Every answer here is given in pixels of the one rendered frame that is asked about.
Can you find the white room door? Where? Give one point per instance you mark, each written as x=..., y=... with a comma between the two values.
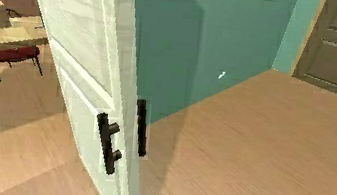
x=87, y=45

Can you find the dark red chair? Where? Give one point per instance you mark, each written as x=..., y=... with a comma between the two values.
x=12, y=54

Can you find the light wooden table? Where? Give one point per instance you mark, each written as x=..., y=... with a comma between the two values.
x=11, y=34

